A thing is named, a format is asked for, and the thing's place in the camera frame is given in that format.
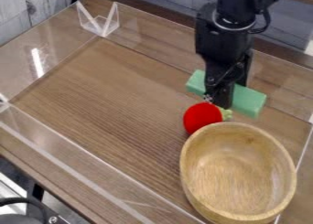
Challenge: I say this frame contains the black cable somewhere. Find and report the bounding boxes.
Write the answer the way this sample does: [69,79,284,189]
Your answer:
[0,197,42,224]

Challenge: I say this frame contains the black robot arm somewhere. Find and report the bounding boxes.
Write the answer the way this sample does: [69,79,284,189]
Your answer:
[194,0,277,109]

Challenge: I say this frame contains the clear acrylic corner bracket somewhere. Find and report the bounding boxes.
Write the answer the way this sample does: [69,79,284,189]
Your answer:
[77,2,121,37]

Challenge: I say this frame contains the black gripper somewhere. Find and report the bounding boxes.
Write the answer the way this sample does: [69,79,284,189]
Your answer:
[194,4,256,109]

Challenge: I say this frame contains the brown wooden bowl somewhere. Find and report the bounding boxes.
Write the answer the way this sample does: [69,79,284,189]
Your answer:
[180,122,297,224]

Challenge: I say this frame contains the clear acrylic barrier wall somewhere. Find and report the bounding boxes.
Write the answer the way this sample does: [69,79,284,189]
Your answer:
[0,97,204,224]

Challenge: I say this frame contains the black table leg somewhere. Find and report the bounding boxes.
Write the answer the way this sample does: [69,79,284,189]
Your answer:
[27,183,45,201]

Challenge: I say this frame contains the green rectangular block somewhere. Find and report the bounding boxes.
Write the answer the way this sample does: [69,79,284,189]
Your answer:
[186,69,267,118]

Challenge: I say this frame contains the red plush strawberry toy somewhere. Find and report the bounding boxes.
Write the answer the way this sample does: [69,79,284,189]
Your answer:
[182,102,233,134]

